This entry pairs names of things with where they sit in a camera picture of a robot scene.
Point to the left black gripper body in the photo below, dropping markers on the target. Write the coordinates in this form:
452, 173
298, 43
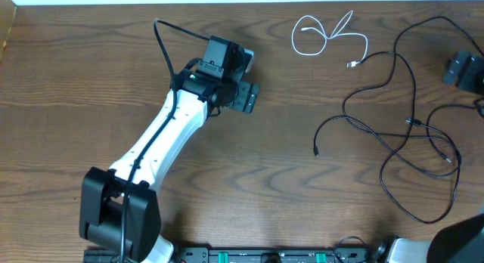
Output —
247, 97

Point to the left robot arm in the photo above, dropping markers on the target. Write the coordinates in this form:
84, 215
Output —
119, 209

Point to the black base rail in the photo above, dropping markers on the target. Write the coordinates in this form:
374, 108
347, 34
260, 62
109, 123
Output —
205, 255

